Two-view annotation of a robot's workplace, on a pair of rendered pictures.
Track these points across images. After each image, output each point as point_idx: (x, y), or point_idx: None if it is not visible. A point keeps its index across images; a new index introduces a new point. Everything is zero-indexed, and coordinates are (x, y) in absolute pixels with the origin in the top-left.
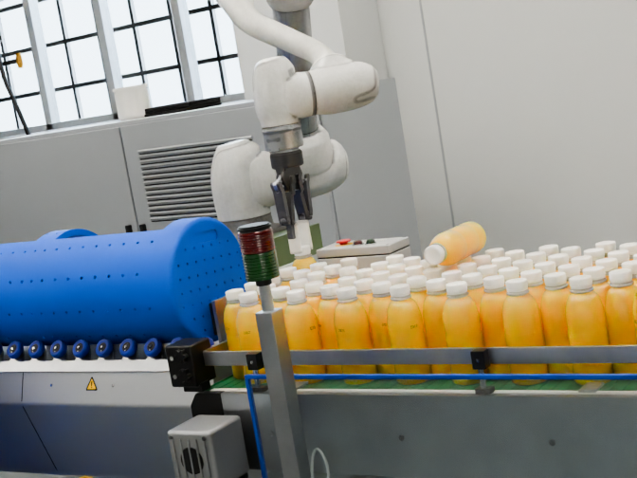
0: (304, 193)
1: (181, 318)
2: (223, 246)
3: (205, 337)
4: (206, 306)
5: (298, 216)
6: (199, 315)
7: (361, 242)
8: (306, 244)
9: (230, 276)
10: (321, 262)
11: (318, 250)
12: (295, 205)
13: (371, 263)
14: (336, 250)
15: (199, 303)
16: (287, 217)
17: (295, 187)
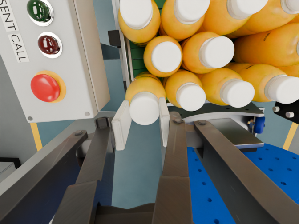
0: (48, 189)
1: (291, 152)
2: (228, 214)
3: (263, 127)
4: (248, 155)
5: (115, 153)
6: (258, 150)
7: (45, 34)
8: (128, 111)
9: (204, 174)
10: (155, 57)
11: (93, 114)
12: (112, 176)
13: (81, 8)
14: (86, 76)
15: (264, 158)
16: (211, 127)
17: (126, 218)
